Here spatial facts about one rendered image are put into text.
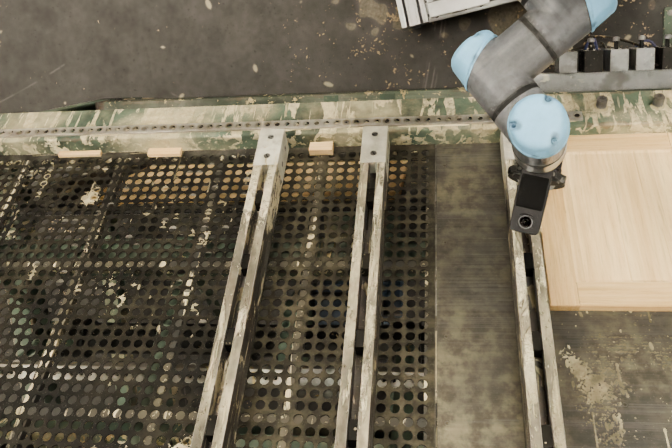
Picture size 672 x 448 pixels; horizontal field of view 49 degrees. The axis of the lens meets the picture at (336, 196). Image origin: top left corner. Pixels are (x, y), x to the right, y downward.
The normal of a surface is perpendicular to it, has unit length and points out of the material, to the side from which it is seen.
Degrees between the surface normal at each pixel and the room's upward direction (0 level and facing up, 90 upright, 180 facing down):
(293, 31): 0
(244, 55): 0
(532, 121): 23
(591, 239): 54
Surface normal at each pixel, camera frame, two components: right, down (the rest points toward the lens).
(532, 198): -0.36, 0.30
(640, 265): -0.12, -0.66
